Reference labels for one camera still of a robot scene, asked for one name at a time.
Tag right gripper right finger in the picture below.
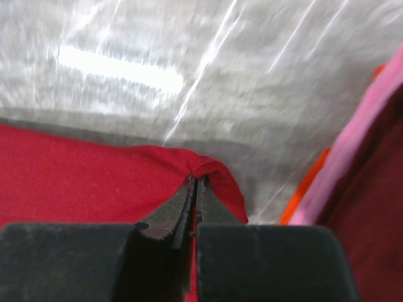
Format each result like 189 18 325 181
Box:
196 177 360 301

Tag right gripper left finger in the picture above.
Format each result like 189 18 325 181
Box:
1 177 195 301

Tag red t-shirt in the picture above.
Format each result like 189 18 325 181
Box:
1 125 247 301

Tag folded orange t-shirt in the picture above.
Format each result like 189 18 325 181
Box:
279 62 388 226

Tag folded maroon t-shirt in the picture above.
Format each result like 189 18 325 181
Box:
317 86 402 301

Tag folded pink t-shirt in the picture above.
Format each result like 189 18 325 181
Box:
288 45 403 226

